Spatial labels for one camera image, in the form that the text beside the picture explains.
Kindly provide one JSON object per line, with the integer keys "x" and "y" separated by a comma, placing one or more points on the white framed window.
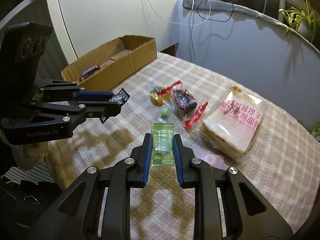
{"x": 281, "y": 2}

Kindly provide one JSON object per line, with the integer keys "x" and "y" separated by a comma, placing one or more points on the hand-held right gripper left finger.
{"x": 147, "y": 160}

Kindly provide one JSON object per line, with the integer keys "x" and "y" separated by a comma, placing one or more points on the black patterned candy wrapper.
{"x": 120, "y": 96}

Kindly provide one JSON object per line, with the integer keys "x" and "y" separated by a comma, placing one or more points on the clear-wrapped green candy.
{"x": 163, "y": 112}

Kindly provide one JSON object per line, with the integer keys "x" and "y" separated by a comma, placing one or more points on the potted spider plant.
{"x": 300, "y": 17}

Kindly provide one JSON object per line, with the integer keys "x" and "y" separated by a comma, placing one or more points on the brown chocolate bar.
{"x": 90, "y": 71}

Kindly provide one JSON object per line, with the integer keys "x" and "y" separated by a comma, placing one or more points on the person's left hand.
{"x": 27, "y": 155}

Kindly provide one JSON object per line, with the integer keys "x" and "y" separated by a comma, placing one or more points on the cardboard box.
{"x": 140, "y": 52}

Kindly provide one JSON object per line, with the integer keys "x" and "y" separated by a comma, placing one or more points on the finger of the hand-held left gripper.
{"x": 100, "y": 110}
{"x": 95, "y": 95}

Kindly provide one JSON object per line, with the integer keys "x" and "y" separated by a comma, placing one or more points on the black tripod stand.
{"x": 267, "y": 0}

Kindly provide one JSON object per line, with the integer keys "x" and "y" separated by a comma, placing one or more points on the yellow jelly candy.
{"x": 157, "y": 100}

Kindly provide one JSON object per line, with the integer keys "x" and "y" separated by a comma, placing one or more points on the clear bagged sliced bread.
{"x": 232, "y": 127}

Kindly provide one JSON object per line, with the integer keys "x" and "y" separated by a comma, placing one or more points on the green candy packet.
{"x": 162, "y": 142}

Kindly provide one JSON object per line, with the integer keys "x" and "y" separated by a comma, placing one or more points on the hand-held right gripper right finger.
{"x": 177, "y": 160}

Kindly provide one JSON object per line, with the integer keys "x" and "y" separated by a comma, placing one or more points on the grey windowsill cloth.
{"x": 212, "y": 5}

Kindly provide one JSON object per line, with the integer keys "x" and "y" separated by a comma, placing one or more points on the green blue wrapped candy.
{"x": 153, "y": 89}

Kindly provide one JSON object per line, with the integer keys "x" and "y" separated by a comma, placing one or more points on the red-edged dark cake packet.
{"x": 183, "y": 98}

